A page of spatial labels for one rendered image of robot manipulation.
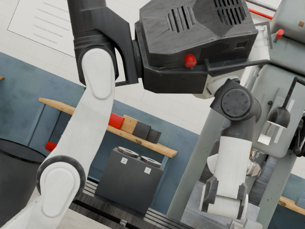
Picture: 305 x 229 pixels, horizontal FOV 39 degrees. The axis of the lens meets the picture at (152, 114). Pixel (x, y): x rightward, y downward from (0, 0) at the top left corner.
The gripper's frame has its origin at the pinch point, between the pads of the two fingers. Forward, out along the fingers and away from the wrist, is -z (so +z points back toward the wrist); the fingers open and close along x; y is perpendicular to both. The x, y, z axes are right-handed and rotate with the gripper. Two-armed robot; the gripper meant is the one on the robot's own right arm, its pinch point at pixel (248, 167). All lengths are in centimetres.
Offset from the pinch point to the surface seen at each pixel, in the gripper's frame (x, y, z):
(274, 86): -0.6, -31.4, 10.0
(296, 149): -15.5, -13.1, 5.1
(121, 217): 29, 36, 26
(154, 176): 27.9, 17.9, 16.5
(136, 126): 253, 21, -288
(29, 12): 474, -67, -242
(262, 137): -4.6, -12.0, 12.4
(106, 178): 42, 26, 26
